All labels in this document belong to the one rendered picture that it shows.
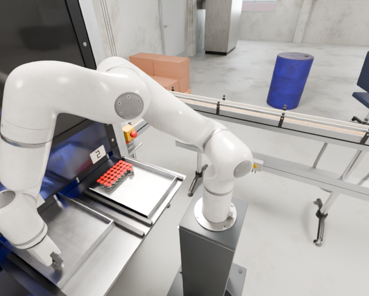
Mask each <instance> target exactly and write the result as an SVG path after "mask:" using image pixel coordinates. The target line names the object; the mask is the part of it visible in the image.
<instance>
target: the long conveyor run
mask: <svg viewBox="0 0 369 296"><path fill-rule="evenodd" d="M173 88H174V86H172V91H168V92H170V93H171V94H172V95H173V96H175V97H176V98H178V99H179V100H180V101H182V102H183V103H184V104H186V105H188V106H189V107H190V108H192V109H193V110H194V111H196V112H197V113H199V114H201V115H202V116H205V117H209V118H212V119H218V120H223V121H227V122H232V123H237V124H240V125H245V126H251V127H256V128H259V129H264V130H270V131H273V132H279V133H284V134H289V135H292V136H297V137H303V138H306V139H311V140H316V141H320V142H325V143H331V144H336V145H339V146H344V147H349V148H353V149H358V150H363V151H367V152H369V126H367V125H366V124H367V122H366V121H368V120H369V119H368V118H365V119H364V120H365V121H363V122H362V123H361V124H357V123H351V122H344V121H340V120H334V119H328V118H323V117H317V116H310V115H304V114H300V113H293V112H287V111H286V107H287V105H284V108H283V110H277V109H270V108H266V107H260V106H253V105H247V104H242V103H236V102H229V101H226V98H225V97H226V95H223V98H222V100H219V99H213V98H209V97H202V96H196V95H190V94H185V93H179V92H175V90H174V89H173Z"/></svg>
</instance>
